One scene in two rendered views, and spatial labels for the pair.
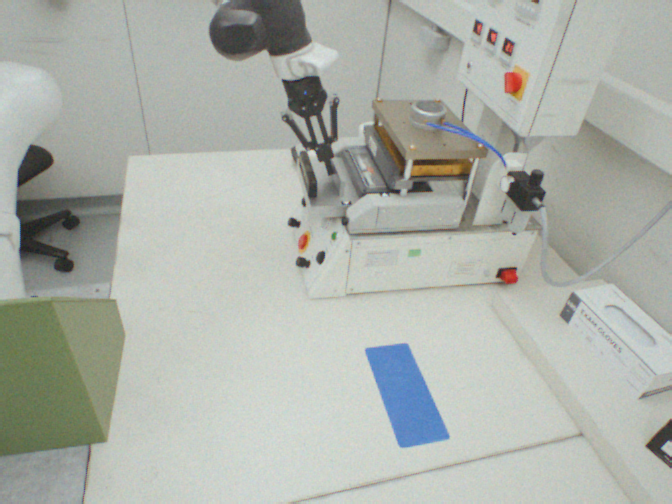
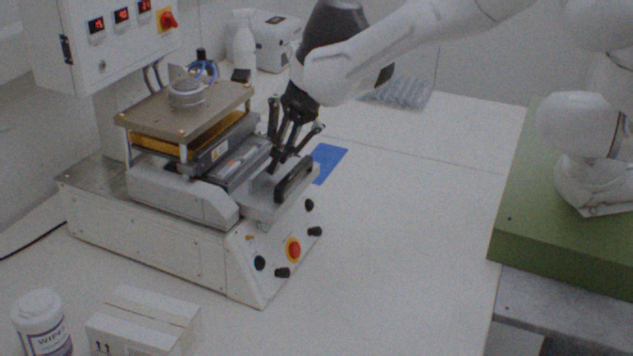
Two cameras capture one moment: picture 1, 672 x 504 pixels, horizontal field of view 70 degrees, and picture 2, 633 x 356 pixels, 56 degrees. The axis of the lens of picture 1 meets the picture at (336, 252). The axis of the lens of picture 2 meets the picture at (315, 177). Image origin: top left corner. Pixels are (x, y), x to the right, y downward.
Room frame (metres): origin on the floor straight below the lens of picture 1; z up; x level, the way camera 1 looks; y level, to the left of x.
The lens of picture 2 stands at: (1.76, 0.80, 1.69)
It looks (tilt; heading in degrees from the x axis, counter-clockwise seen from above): 33 degrees down; 220
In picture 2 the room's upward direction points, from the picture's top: 2 degrees clockwise
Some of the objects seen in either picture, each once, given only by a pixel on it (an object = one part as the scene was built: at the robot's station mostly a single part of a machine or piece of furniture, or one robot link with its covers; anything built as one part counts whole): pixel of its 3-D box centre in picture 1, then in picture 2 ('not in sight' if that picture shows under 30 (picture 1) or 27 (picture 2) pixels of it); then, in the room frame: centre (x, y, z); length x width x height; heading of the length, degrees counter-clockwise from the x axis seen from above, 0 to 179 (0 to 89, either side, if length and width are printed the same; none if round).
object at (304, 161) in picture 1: (307, 172); (294, 177); (0.97, 0.08, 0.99); 0.15 x 0.02 x 0.04; 15
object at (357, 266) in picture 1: (404, 226); (203, 200); (1.02, -0.17, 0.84); 0.53 x 0.37 x 0.17; 105
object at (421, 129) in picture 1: (439, 137); (182, 105); (1.03, -0.21, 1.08); 0.31 x 0.24 x 0.13; 15
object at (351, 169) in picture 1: (384, 173); (220, 159); (1.02, -0.10, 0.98); 0.20 x 0.17 x 0.03; 15
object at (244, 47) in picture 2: not in sight; (244, 43); (0.37, -0.70, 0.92); 0.09 x 0.08 x 0.25; 157
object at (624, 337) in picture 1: (624, 336); not in sight; (0.71, -0.61, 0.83); 0.23 x 0.12 x 0.07; 22
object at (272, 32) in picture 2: not in sight; (265, 40); (0.21, -0.76, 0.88); 0.25 x 0.20 x 0.17; 103
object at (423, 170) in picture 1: (423, 142); (191, 117); (1.03, -0.17, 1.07); 0.22 x 0.17 x 0.10; 15
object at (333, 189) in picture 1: (364, 178); (239, 169); (1.01, -0.05, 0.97); 0.30 x 0.22 x 0.08; 105
